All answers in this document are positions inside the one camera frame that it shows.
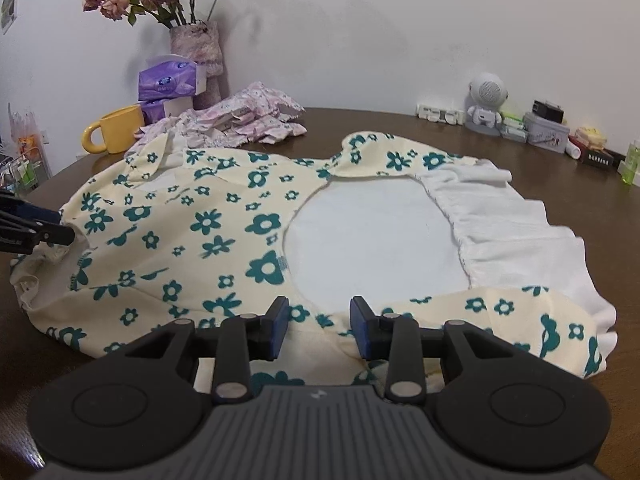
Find pink fuzzy vase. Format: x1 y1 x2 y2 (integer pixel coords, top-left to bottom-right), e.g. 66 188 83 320
169 20 226 111

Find grey tin box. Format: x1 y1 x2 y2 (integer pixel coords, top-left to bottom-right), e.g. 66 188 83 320
522 111 571 152

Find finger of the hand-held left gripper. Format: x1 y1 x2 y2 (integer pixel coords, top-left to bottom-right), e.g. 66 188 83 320
0 191 62 223
0 211 76 255

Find wall picture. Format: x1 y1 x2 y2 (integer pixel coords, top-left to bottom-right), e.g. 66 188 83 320
0 0 21 36

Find green white small packs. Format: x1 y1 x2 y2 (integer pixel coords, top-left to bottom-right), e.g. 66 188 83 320
500 111 528 142

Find pink floral garment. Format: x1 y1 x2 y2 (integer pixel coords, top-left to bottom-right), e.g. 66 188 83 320
135 81 308 153

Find white astronaut speaker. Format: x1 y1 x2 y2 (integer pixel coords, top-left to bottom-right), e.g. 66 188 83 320
465 72 510 136

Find purple tissue pack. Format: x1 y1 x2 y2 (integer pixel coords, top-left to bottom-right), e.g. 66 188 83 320
138 55 207 101
141 95 193 125

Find white cable clip holder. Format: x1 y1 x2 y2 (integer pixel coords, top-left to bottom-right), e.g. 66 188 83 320
416 103 466 127

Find black charger adapter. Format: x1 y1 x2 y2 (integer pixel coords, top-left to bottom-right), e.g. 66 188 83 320
532 100 565 123

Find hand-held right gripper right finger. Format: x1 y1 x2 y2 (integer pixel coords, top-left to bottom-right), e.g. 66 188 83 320
350 296 518 403

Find green liquid bottle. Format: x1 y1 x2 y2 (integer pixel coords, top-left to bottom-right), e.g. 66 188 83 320
621 142 640 186

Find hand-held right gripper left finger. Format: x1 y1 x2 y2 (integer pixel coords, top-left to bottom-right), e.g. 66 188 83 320
124 296 291 403

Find black labelled box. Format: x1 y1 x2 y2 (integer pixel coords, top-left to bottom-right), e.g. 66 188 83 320
580 146 621 166

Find cream green floral dress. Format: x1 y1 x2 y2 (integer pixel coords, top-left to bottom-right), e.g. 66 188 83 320
9 131 617 396

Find yellow mug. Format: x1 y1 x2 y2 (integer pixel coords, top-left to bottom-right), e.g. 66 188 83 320
81 105 146 155

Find wire rack with toiletries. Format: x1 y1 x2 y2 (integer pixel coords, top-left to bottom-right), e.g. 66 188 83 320
0 102 51 196

